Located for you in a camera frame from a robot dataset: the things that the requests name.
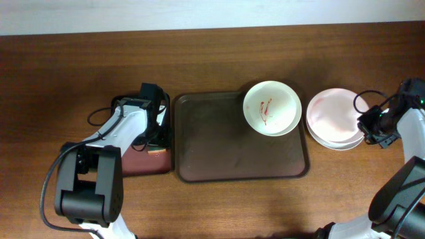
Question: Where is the white plate stained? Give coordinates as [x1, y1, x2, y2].
[242, 81, 302, 137]
[306, 88, 369, 143]
[307, 124, 362, 151]

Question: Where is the white plate front stained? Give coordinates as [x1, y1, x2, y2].
[307, 124, 362, 151]

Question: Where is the green and orange sponge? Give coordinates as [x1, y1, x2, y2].
[147, 147, 167, 155]

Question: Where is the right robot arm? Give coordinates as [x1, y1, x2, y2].
[313, 78, 424, 239]

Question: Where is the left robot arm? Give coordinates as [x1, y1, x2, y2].
[48, 83, 171, 238]

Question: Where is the black tray with red water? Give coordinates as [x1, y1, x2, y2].
[106, 96, 171, 177]

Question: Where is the large brown serving tray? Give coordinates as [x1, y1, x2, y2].
[173, 92, 310, 183]

